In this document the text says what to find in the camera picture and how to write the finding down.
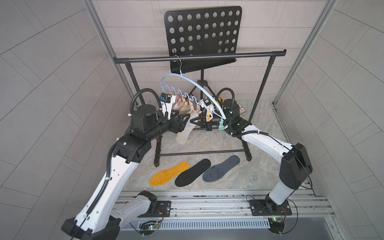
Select yellow insole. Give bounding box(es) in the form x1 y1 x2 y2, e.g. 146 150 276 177
149 161 189 187

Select grey dark-edged insole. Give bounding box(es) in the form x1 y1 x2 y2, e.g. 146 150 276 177
202 155 240 183

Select grey yellow-edged insole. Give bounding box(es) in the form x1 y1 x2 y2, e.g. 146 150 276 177
176 120 197 145

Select light blue clip hanger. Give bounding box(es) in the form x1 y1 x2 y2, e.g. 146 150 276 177
160 55 227 121

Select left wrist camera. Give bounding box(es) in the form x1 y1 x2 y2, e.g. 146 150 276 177
159 93 176 120

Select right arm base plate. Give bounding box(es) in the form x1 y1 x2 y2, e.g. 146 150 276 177
248 200 292 216

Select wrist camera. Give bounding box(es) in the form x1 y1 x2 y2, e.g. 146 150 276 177
204 98 216 113
159 93 176 120

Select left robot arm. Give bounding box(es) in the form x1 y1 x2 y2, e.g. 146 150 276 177
61 88 190 240

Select left circuit board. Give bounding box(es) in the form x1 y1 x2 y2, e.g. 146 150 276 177
139 221 161 236

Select right circuit board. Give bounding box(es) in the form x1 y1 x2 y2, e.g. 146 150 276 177
268 218 285 235

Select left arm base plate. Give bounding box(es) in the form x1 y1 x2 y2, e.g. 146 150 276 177
139 201 172 218

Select black clothes rack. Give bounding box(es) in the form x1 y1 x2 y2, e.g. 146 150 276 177
114 50 287 167

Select green clothes peg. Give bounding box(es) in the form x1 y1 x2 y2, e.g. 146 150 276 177
218 118 228 131

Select white black insole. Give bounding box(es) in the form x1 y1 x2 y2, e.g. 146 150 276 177
175 159 211 187

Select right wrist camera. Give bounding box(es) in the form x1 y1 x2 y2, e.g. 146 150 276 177
204 98 216 113

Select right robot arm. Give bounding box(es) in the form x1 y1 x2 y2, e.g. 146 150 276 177
189 88 313 213

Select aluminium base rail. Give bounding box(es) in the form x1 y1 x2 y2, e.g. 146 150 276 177
113 190 336 232

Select circuit board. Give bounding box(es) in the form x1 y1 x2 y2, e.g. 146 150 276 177
268 218 285 235
139 221 161 236

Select yellow clothes peg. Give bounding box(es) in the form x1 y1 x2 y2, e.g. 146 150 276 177
206 110 214 123

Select black music stand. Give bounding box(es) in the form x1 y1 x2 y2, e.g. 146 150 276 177
163 5 243 106

